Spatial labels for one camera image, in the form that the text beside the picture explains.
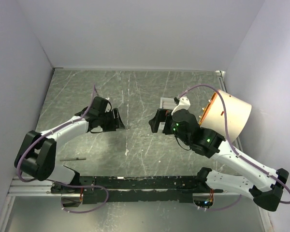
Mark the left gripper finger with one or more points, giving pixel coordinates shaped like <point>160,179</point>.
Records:
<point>118,122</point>
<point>110,127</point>

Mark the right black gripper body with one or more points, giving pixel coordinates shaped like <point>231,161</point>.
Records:
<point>186,140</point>

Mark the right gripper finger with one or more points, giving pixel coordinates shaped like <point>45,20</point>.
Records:
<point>159,117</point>
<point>167,128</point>

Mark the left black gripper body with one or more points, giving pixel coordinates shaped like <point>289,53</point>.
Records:
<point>106,117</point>

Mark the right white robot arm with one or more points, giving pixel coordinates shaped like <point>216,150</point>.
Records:
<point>256,181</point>

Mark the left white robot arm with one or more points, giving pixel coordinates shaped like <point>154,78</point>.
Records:
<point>37,154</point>

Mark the white card tray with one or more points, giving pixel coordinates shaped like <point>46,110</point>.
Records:
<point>166,103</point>

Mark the beige cylindrical drum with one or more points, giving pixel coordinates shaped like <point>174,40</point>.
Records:
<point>225,110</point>

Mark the small metal rod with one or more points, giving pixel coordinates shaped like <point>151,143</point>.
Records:
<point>72,159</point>

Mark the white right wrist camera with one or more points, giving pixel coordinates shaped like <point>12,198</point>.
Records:
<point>181,103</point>

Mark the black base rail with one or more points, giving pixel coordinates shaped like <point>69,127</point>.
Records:
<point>149,188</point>

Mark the aluminium extrusion frame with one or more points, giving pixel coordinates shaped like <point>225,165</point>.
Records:
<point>17,189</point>

